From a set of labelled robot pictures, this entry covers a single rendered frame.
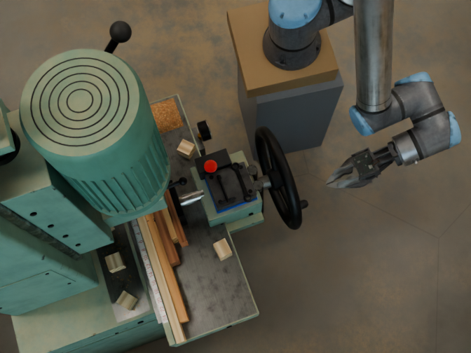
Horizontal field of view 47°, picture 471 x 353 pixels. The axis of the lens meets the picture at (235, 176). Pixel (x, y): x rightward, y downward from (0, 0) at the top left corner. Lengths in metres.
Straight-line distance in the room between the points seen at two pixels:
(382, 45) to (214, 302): 0.69
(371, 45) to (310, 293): 1.20
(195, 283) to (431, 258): 1.27
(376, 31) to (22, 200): 0.80
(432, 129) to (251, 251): 0.99
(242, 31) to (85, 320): 1.04
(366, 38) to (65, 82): 0.71
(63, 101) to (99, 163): 0.10
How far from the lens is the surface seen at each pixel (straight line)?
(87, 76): 0.80
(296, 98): 1.85
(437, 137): 1.52
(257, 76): 1.79
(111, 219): 1.19
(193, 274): 1.29
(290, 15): 1.58
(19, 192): 0.85
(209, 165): 1.22
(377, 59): 1.31
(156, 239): 1.28
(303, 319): 2.19
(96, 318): 1.42
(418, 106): 1.51
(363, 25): 1.25
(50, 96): 0.80
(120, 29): 0.90
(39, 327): 1.46
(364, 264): 2.26
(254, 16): 1.90
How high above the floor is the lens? 2.18
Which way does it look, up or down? 72 degrees down
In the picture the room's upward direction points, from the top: 2 degrees counter-clockwise
